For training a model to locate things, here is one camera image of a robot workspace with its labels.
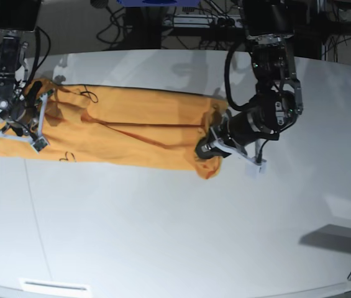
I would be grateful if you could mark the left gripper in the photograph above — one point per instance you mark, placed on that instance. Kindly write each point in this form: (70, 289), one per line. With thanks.
(239, 130)

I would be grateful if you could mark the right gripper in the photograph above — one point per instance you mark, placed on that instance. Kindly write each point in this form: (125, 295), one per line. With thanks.
(19, 101)

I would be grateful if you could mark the orange yellow T-shirt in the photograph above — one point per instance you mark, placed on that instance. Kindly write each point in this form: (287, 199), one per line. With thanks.
(128, 126)

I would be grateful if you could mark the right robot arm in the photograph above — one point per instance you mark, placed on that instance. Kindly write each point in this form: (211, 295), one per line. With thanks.
(18, 90)

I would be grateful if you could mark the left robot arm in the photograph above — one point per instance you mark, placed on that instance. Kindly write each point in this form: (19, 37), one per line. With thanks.
(277, 102)

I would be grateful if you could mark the white power strip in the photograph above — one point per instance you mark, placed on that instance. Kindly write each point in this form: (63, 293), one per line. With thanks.
(202, 21)

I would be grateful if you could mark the white label strip on table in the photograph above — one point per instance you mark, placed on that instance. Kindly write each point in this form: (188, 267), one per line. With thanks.
(38, 285)

